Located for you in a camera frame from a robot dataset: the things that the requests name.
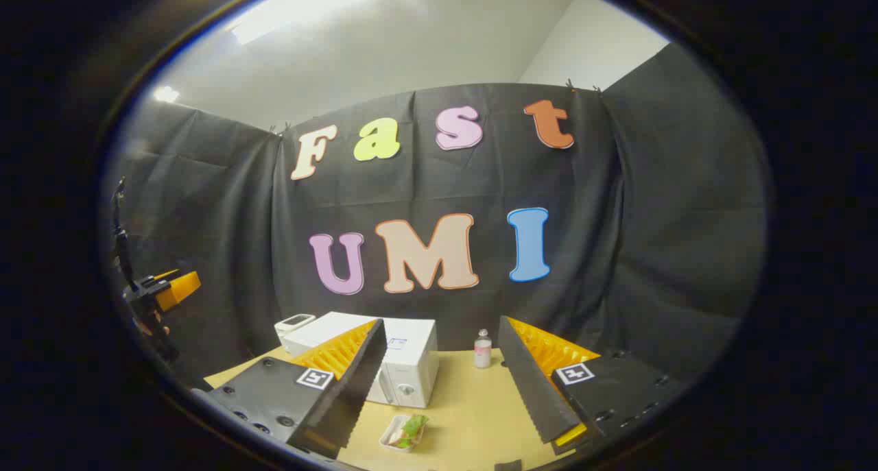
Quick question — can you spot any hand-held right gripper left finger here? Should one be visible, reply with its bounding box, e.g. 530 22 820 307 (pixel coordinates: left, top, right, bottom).
204 318 388 460

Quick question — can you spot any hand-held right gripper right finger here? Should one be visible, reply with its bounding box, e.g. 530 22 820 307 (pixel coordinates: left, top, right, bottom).
498 315 688 457

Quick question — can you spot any white microwave oven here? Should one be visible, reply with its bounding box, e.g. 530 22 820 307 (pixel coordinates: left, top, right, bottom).
283 311 440 409

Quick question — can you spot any lettuce sandwich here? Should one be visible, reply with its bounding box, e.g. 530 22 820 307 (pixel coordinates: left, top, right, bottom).
390 415 430 449

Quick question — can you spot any white food tray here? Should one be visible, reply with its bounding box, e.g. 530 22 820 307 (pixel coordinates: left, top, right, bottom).
379 415 429 453

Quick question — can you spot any white toaster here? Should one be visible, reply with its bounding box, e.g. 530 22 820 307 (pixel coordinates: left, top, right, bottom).
274 313 317 346

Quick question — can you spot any black backdrop cloth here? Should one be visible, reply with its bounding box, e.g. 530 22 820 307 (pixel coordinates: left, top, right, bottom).
113 84 766 383

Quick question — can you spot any long ceiling light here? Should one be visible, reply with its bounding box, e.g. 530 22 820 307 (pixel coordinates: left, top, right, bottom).
232 0 375 45

